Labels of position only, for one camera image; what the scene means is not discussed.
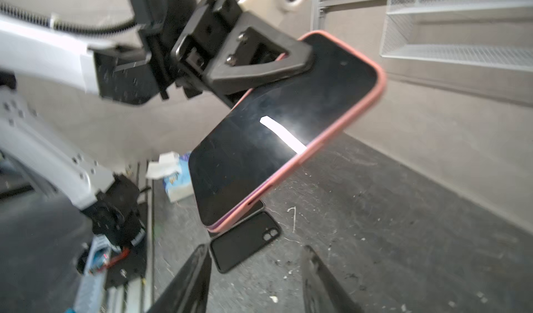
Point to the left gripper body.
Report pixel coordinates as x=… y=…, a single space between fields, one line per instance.
x=200 y=42

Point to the long black phone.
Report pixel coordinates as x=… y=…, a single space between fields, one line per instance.
x=275 y=128

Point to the black phone case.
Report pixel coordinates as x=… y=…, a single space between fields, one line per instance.
x=242 y=241

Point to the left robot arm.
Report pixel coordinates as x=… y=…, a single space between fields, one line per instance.
x=58 y=76

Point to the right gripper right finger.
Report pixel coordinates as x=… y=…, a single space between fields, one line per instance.
x=321 y=290

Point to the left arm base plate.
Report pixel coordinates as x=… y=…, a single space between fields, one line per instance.
x=123 y=223

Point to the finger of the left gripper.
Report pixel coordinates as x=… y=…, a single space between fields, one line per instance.
x=253 y=54

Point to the wet wipes pack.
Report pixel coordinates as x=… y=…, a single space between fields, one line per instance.
x=173 y=169

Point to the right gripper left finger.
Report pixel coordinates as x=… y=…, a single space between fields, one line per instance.
x=189 y=289

